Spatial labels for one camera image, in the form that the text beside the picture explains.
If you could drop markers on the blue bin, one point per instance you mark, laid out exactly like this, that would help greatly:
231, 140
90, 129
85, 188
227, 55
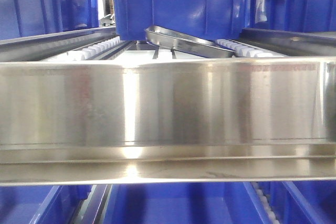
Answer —
207, 19
42, 204
228, 202
23, 18
303, 201
305, 16

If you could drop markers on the steel tray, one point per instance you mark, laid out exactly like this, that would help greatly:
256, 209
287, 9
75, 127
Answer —
177, 41

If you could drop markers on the white roller track left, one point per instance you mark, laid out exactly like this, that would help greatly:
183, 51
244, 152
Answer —
94, 50

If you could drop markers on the white roller track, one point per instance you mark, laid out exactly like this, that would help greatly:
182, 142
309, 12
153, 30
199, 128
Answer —
248, 51
94, 50

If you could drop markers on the white roller track right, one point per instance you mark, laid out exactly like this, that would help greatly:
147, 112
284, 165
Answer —
248, 51

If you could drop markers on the roller track lower left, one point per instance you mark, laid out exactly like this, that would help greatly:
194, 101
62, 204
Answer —
93, 209

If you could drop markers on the roller track lower right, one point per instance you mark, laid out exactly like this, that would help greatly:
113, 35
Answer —
265, 203

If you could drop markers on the steel shelf front rail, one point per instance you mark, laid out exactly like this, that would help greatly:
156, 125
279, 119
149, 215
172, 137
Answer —
223, 120

